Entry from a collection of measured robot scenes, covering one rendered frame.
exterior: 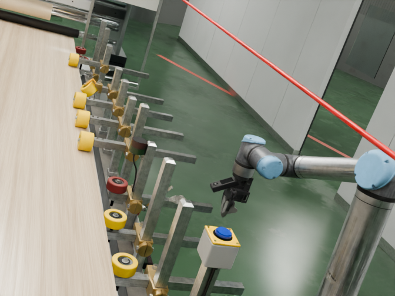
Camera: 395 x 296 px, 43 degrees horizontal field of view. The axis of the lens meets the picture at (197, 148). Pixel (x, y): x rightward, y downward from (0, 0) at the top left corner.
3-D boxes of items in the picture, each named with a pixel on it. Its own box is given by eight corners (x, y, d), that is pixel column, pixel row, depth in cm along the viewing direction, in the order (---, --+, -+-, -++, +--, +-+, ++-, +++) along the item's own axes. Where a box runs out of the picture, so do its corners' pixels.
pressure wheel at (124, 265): (113, 277, 159) (122, 247, 155) (133, 290, 156) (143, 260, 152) (97, 289, 152) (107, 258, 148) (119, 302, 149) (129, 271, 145)
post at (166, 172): (136, 274, 182) (174, 157, 165) (137, 281, 179) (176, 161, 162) (127, 273, 181) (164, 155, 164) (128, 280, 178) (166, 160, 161)
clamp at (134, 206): (135, 197, 206) (138, 186, 204) (140, 215, 194) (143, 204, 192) (121, 195, 204) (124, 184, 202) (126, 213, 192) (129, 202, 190)
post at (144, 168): (123, 246, 206) (156, 141, 189) (124, 251, 203) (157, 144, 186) (115, 245, 204) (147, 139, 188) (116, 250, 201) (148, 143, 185)
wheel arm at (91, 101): (170, 120, 274) (172, 113, 273) (171, 122, 271) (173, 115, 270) (77, 100, 256) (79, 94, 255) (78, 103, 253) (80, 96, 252)
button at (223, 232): (227, 233, 120) (229, 227, 119) (232, 243, 116) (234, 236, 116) (211, 231, 118) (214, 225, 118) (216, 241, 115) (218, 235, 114)
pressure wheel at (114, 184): (120, 201, 203) (127, 177, 199) (122, 212, 197) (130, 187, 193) (100, 198, 201) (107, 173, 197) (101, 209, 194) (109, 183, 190)
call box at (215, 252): (221, 254, 124) (231, 228, 121) (230, 272, 118) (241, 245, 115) (195, 251, 121) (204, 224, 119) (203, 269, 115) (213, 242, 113)
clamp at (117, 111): (120, 109, 268) (122, 100, 266) (123, 118, 256) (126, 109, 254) (109, 107, 265) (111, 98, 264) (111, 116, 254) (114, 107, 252)
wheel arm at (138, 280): (237, 291, 169) (241, 281, 168) (241, 298, 166) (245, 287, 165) (110, 281, 154) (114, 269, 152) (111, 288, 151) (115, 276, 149)
